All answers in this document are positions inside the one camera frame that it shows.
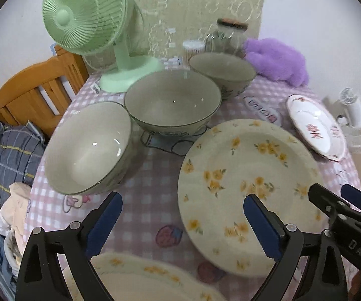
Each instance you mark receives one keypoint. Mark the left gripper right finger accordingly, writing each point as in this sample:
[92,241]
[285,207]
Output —
[324,274]

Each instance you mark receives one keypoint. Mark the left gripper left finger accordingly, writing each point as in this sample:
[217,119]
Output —
[40,275]

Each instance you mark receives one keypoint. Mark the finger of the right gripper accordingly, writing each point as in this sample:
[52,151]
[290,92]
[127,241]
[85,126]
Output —
[359,195]
[333,205]

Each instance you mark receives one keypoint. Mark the white red-rimmed plate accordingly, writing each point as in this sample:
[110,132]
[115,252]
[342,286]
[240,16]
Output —
[317,126]

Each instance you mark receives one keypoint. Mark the scalloped yellow flower plate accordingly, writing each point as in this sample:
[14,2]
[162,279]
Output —
[128,277]

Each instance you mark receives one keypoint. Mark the round yellow flower plate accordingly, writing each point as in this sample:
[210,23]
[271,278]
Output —
[229,162]

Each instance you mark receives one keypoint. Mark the grey floral bowl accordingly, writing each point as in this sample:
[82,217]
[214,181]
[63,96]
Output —
[231,73]
[173,103]
[91,151]

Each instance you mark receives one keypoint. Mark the peach cloth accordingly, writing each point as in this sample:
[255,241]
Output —
[14,211]

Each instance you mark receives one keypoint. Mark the white standing fan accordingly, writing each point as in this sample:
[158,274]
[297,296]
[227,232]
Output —
[351,120]

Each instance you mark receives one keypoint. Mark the pink checkered tablecloth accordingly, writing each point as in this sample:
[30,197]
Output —
[149,190]

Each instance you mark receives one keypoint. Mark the grey plaid pillow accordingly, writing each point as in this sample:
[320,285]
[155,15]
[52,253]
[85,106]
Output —
[21,151]

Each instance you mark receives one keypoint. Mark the purple plush toy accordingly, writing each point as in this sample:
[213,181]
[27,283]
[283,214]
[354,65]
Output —
[277,61]

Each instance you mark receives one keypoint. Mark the wooden bed headboard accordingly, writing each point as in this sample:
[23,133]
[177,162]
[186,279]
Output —
[37,94]

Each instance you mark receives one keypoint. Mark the glass jar black lid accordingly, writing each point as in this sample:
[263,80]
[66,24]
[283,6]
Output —
[228,37]

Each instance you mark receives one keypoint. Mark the cotton swab container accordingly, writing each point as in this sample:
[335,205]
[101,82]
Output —
[190,48]

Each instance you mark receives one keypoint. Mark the green desk fan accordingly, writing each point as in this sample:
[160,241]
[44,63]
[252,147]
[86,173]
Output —
[88,27]

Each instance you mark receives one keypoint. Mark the green patterned wall mat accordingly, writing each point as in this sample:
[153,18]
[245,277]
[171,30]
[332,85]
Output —
[158,28]

